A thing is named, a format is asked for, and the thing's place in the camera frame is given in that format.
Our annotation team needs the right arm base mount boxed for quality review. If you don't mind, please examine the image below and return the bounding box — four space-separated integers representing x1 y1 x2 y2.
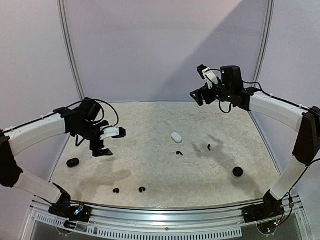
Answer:
241 190 285 223

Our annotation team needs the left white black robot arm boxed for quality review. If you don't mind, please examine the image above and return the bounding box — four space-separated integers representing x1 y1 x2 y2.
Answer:
0 98 121 217

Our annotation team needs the aluminium front rail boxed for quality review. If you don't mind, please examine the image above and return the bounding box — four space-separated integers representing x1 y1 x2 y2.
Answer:
22 195 312 240

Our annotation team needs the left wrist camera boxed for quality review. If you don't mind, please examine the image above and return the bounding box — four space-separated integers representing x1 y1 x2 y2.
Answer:
99 126 127 140

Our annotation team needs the left aluminium corner post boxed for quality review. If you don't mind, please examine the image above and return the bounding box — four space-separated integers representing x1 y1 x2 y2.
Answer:
57 0 85 100

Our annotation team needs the right aluminium corner post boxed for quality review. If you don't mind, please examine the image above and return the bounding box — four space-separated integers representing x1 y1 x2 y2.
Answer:
252 0 275 84

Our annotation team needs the black ear-hook earbud right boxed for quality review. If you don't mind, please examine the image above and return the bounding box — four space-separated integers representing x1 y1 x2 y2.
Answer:
138 186 146 193

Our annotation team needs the black round charging case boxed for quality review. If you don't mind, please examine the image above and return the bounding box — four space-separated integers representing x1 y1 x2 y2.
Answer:
232 166 244 178

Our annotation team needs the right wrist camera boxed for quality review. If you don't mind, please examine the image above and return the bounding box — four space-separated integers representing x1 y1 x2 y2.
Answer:
197 64 222 90

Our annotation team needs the white earbud charging case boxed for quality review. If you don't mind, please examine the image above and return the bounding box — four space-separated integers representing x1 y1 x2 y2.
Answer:
170 132 183 144

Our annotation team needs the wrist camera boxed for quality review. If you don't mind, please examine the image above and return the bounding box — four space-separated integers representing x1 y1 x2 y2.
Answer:
197 64 222 90
99 126 127 140

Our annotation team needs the aluminium corner post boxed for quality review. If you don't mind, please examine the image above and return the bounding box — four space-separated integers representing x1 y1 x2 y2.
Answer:
252 0 275 84
57 0 85 100

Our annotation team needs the black ear-hook earbud left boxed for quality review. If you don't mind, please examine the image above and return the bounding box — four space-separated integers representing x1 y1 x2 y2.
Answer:
113 188 120 194

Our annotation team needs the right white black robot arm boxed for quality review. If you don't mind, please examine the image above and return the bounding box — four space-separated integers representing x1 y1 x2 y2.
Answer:
190 64 320 218

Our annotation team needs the black oval charging case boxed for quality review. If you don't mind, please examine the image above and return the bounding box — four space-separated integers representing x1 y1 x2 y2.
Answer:
66 158 80 168

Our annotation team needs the black ear-hook earbud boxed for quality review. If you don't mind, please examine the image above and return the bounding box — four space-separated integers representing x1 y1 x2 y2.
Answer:
138 186 146 193
113 188 120 194

